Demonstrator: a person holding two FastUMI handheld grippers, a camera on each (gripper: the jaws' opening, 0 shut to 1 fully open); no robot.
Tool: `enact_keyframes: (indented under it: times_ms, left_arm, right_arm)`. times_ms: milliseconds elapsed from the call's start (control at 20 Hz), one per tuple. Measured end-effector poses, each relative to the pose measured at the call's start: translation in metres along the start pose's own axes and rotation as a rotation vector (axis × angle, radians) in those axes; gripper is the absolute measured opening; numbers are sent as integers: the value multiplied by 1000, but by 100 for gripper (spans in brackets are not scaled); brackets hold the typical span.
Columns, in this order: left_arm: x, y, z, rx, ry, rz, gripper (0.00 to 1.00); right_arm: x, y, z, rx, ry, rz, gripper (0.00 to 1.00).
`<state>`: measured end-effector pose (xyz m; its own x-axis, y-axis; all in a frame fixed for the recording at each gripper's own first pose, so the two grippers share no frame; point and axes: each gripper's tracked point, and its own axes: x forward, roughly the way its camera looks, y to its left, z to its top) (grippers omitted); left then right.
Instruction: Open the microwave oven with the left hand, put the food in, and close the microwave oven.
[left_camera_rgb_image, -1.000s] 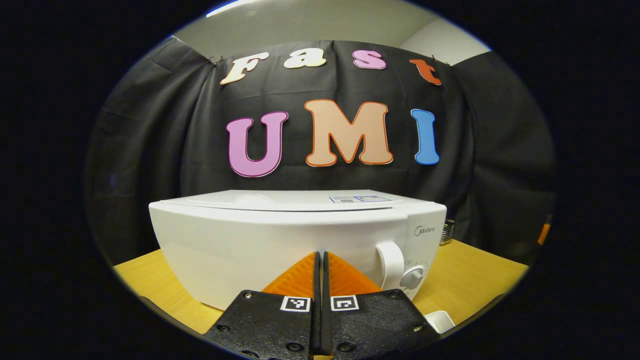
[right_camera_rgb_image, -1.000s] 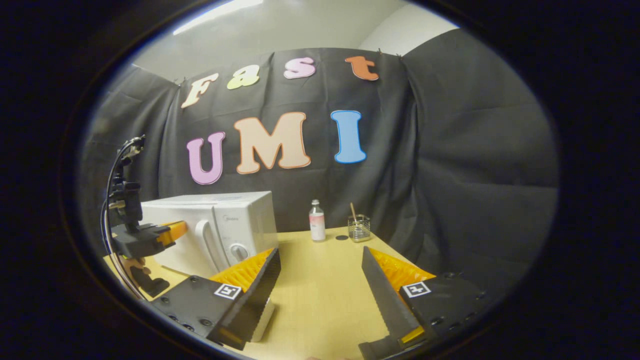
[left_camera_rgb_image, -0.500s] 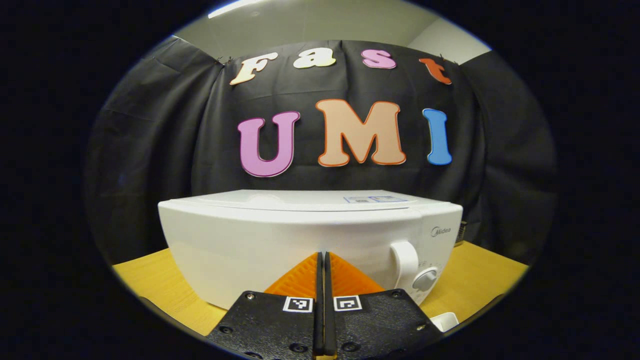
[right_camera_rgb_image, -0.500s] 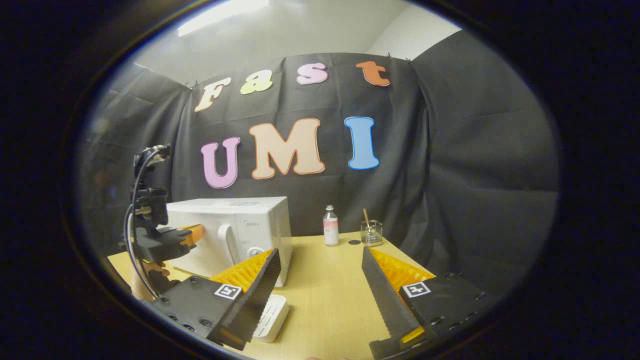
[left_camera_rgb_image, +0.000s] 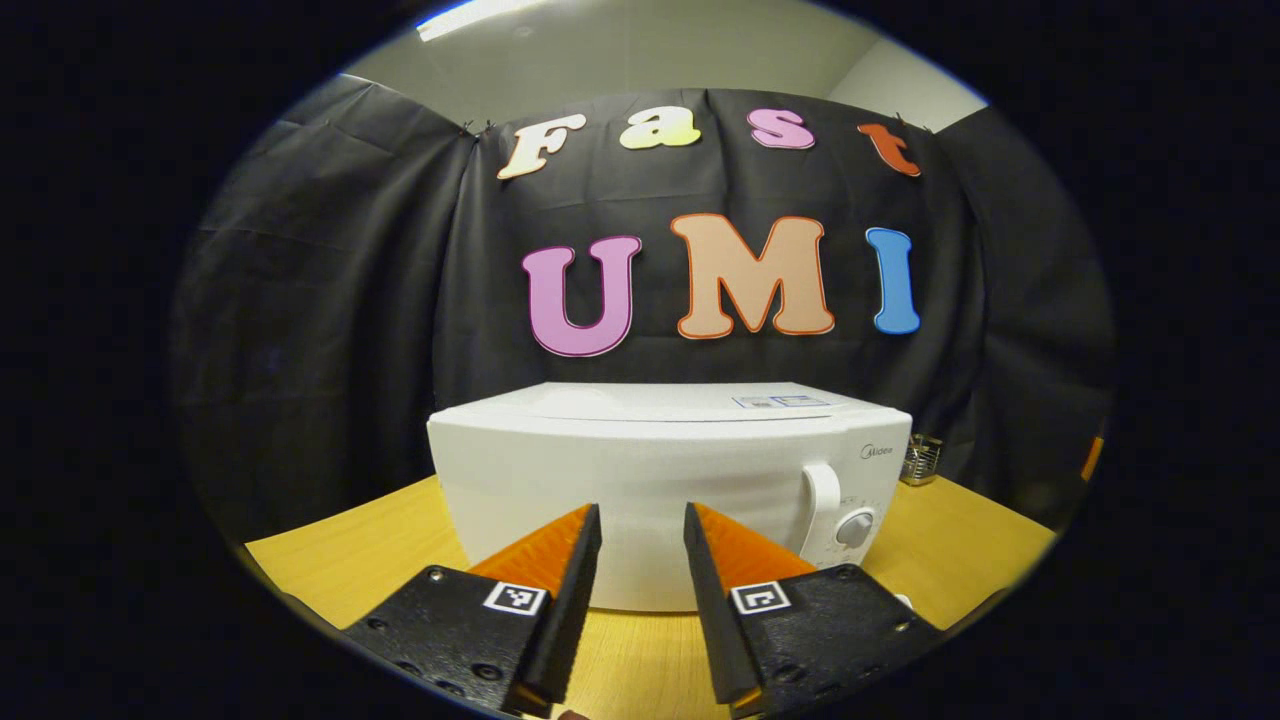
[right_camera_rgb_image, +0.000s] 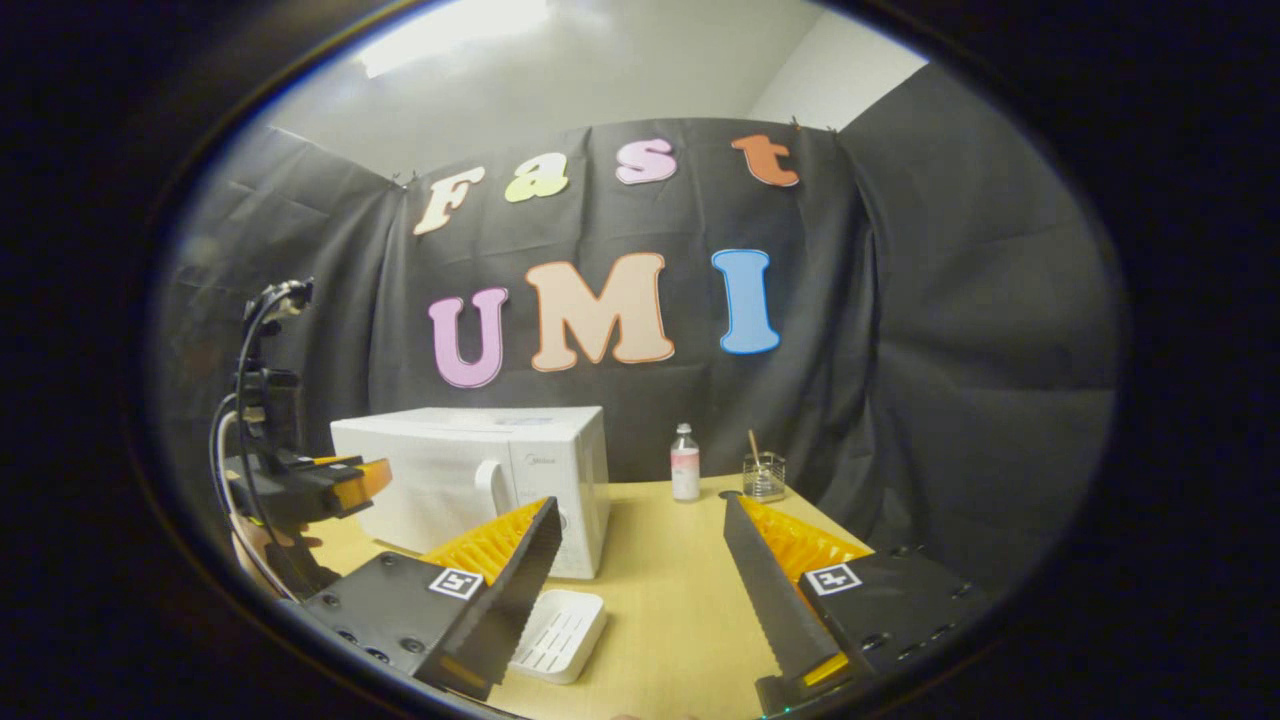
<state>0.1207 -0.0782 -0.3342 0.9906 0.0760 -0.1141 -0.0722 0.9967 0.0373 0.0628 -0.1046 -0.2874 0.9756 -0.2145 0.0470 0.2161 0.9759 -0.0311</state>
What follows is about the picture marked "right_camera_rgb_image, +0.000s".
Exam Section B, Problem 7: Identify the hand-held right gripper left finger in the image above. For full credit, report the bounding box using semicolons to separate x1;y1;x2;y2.
300;497;564;701

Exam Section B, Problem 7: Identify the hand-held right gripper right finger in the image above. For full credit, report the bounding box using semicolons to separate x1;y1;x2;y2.
722;492;991;696

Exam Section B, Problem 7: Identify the white microwave oven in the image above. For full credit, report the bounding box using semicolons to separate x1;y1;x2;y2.
330;405;611;581

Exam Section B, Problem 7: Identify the white ribbed plastic tray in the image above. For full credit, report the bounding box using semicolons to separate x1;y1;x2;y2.
508;588;608;685

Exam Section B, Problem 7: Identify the clear glass cup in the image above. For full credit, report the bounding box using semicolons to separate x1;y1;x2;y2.
742;452;787;503

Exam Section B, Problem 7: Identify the small bottle with pink label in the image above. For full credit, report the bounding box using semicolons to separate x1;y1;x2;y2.
670;423;701;503

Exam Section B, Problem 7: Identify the black backdrop cloth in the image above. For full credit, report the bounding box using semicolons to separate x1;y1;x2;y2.
155;65;1121;601

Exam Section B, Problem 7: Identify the black cable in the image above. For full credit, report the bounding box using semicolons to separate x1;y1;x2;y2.
234;285;306;596

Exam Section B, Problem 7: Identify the white cable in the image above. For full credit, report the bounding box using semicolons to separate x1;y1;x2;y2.
208;408;293;601

